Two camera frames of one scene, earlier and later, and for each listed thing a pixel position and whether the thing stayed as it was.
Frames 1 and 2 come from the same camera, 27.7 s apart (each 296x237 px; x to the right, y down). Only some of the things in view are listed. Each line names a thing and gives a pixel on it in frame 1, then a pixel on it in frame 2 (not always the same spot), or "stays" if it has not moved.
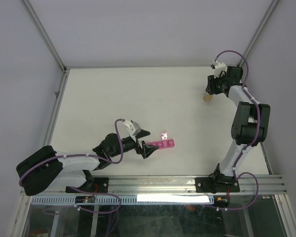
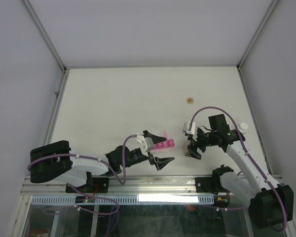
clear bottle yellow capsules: x=207 y=98 -> x=185 y=148
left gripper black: x=145 y=151 -> x=160 y=162
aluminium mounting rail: x=178 y=185 stays
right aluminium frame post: x=271 y=9 stays
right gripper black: x=210 y=88 -> x=192 y=150
